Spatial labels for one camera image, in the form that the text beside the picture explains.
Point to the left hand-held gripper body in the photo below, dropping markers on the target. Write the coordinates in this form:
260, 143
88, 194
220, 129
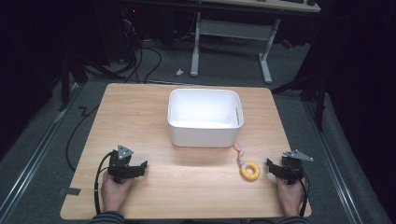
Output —
120, 161

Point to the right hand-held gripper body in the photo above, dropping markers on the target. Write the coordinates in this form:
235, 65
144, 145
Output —
294, 168

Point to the white plastic storage box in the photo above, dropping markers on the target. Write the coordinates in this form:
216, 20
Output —
205, 119

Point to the person's right hand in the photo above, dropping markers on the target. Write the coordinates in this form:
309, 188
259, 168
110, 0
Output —
291, 197

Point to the person's left hand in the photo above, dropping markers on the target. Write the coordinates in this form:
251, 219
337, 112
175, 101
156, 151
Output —
113, 193

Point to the grey tape strip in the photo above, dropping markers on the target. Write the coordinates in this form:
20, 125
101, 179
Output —
70, 191

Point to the dark metal stand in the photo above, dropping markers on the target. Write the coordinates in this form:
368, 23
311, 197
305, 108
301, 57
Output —
65, 81
319, 99

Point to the white paper scrap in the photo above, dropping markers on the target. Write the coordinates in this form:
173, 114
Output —
179, 72

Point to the white-legged desk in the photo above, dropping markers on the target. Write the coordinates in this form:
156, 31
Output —
232, 29

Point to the black keyboard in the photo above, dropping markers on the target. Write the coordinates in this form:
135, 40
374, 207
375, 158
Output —
292, 1

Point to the black computer mouse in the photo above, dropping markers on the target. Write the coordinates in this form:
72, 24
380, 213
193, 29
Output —
311, 2

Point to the metal floor rail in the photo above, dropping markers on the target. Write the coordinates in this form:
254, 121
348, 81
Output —
34, 152
336, 174

